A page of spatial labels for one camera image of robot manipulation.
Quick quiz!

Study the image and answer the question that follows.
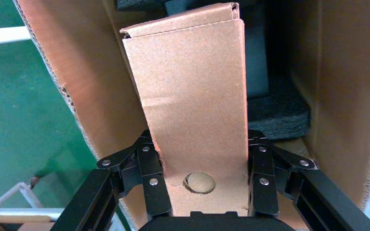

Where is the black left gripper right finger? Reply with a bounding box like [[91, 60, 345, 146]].
[[247, 129, 370, 231]]

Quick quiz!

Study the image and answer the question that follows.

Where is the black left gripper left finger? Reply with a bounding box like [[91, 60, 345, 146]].
[[49, 129, 173, 231]]

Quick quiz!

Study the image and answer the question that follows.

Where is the small cardboard box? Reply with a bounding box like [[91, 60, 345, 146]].
[[119, 2, 251, 218]]

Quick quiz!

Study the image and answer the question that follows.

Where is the large open cardboard box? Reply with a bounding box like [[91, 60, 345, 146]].
[[13, 0, 370, 231]]

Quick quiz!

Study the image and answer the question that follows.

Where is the black foam insert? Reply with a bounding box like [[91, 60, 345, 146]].
[[115, 0, 311, 141]]

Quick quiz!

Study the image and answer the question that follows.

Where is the white metal shelf cart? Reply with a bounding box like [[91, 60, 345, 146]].
[[0, 177, 66, 231]]

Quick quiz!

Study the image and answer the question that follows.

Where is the white metal pipe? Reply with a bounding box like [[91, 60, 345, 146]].
[[0, 26, 31, 48]]

